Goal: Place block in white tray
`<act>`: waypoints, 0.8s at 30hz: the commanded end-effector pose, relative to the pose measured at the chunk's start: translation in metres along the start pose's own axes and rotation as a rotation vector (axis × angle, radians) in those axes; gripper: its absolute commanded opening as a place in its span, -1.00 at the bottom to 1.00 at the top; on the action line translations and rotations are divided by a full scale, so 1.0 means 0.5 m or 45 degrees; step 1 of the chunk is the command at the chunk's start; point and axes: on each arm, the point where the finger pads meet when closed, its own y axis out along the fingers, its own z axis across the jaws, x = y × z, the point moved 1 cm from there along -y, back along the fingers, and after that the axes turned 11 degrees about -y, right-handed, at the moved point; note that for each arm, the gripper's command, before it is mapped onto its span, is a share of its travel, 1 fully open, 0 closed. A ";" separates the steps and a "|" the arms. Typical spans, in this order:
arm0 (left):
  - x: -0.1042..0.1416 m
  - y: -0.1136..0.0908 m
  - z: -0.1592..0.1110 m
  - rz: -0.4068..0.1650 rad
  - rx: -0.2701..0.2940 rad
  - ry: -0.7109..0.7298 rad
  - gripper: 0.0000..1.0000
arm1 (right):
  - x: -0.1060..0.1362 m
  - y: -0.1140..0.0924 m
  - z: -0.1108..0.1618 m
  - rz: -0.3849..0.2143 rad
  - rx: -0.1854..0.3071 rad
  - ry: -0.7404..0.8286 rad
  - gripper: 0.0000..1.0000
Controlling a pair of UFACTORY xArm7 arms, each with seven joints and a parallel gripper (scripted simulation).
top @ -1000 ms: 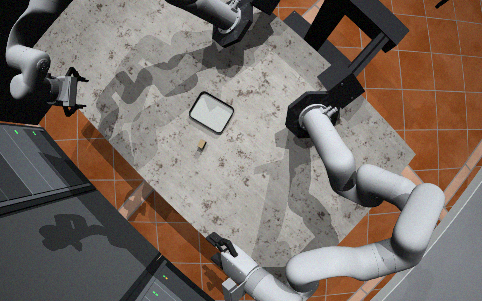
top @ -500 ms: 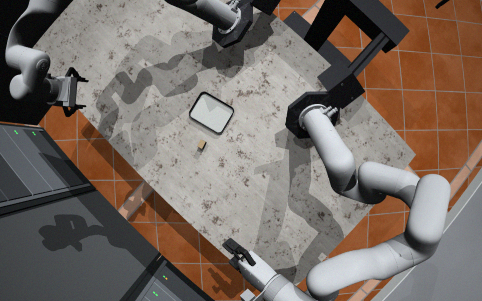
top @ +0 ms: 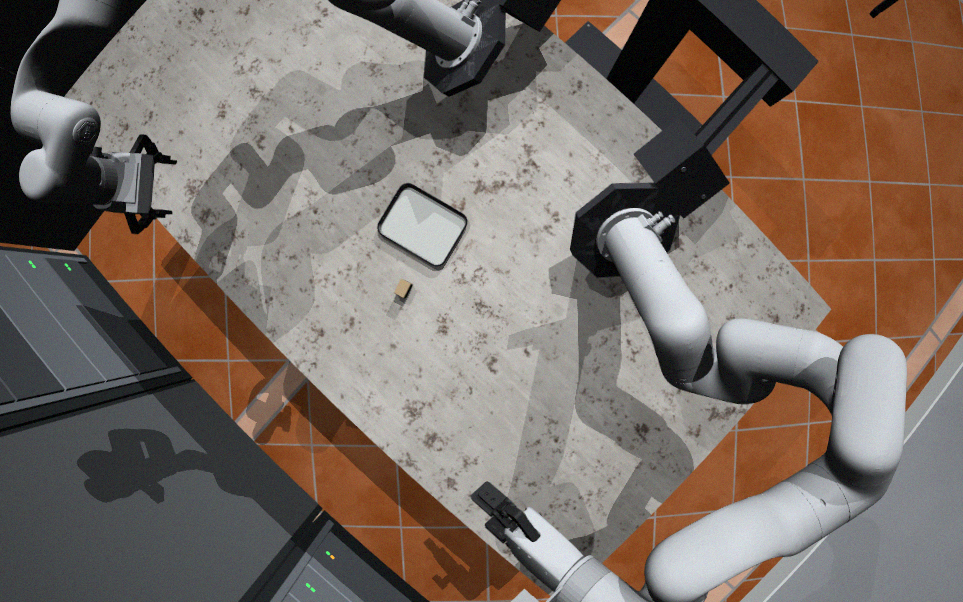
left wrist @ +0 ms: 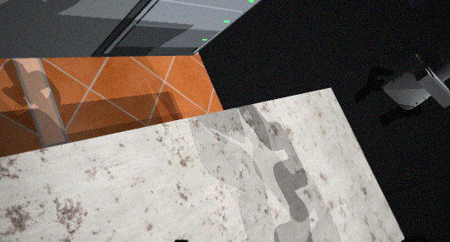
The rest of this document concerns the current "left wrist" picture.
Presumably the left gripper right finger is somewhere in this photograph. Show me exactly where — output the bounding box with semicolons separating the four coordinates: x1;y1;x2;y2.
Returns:
401;236;430;242

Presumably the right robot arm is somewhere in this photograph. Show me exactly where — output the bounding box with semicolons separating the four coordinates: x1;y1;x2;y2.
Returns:
414;33;450;108

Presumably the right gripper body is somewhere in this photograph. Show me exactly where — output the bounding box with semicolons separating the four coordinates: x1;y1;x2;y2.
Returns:
381;54;430;110

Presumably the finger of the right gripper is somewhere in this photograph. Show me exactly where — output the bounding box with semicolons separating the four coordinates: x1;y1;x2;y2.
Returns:
380;103;422;126
354;67;394;103

